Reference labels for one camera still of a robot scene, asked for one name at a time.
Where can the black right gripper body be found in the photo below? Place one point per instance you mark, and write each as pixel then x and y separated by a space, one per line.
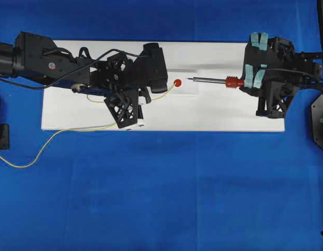
pixel 280 62

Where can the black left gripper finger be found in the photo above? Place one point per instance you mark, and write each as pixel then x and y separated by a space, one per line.
pixel 144 97
pixel 149 70

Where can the red dot mark right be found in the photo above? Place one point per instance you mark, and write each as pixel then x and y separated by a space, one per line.
pixel 177 83

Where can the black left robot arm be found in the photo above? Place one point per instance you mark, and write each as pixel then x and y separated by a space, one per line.
pixel 38 59

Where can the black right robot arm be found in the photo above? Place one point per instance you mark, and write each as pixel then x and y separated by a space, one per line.
pixel 307 71

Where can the blue table cloth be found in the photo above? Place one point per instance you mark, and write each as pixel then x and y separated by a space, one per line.
pixel 160 190

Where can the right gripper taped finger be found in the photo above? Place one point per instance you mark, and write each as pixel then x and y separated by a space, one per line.
pixel 253 79
pixel 256 50

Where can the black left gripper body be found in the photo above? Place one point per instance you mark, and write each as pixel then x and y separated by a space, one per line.
pixel 111 73

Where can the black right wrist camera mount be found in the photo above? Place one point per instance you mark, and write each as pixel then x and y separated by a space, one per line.
pixel 275 99

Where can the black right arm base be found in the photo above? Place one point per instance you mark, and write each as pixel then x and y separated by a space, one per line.
pixel 316 109

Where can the white board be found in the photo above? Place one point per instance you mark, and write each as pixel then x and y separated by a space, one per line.
pixel 193 106

